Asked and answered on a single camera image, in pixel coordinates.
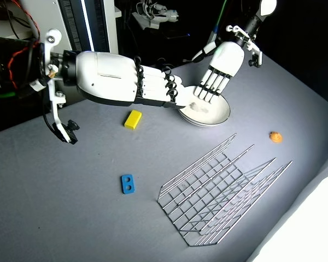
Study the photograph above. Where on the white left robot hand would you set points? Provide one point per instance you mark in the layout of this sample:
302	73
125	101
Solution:
227	58

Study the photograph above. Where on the yellow rectangular block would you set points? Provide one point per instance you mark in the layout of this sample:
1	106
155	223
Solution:
132	120

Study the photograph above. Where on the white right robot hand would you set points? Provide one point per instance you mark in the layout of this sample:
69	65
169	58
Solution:
106	79

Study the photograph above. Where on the white robot torso column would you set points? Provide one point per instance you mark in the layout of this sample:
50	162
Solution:
43	16

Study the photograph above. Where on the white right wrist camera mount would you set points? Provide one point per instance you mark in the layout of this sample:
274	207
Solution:
54	109

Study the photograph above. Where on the blue block with two holes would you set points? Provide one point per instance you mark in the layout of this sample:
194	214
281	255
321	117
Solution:
128	184

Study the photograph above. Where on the orange swirl cookie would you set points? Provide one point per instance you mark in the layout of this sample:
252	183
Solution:
276	137

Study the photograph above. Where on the spare white robot hand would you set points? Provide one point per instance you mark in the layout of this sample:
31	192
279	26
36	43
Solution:
158	13

